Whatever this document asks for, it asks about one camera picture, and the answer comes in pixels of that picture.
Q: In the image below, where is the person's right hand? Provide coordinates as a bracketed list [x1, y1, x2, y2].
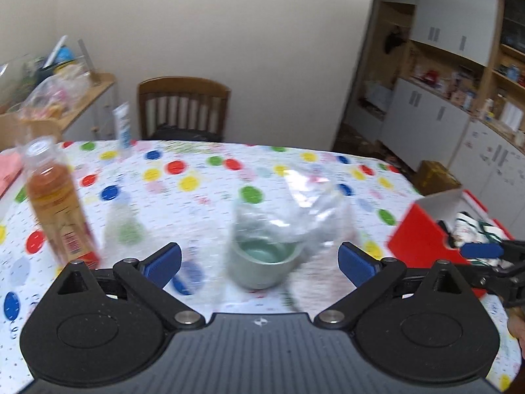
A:
[506, 308, 525, 359]

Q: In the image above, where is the green ceramic cup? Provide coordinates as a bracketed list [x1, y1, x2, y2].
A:
[227, 233, 304, 290]

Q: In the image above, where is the white wooden cabinet unit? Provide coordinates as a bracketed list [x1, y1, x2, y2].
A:
[345, 0, 524, 235]

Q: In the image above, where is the red white storage box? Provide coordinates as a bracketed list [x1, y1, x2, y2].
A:
[387, 188, 516, 297]

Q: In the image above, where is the clear plastic bag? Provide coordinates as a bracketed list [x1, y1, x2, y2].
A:
[233, 167, 357, 261]

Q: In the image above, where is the brown cardboard box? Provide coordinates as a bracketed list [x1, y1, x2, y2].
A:
[412, 160, 462, 196]

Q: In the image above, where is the bubble wrap sheet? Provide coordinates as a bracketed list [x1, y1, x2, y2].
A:
[101, 192, 149, 264]

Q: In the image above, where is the Christmas print fabric bag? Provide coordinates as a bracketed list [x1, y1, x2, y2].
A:
[437, 212, 505, 267]

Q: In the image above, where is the wooden side shelf clutter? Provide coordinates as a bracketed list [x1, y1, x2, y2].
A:
[1, 37, 117, 150]

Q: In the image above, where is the orange drink bottle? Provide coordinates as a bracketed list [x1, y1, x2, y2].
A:
[21, 136, 100, 269]

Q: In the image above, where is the wooden chair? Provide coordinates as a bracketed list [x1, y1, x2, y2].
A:
[137, 77, 231, 142]

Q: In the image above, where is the white blue tube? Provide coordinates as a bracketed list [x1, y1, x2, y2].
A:
[113, 102, 132, 159]

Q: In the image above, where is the balloon print tablecloth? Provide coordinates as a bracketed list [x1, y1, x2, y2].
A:
[0, 139, 524, 394]

